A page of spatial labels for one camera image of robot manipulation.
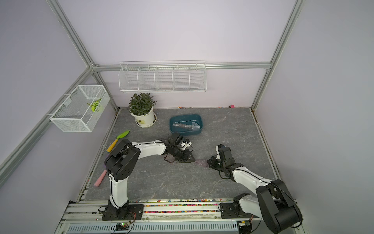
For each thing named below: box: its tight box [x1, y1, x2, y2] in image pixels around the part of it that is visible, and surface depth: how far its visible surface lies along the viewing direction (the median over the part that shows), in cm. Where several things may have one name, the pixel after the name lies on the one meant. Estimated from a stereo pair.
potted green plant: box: [127, 92, 158, 128], surface depth 101 cm
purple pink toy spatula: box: [93, 169, 108, 188], surface depth 85 cm
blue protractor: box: [191, 121, 201, 132], surface depth 110 cm
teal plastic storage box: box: [169, 114, 204, 136], surface depth 111 cm
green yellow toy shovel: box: [106, 129, 131, 153], surface depth 101 cm
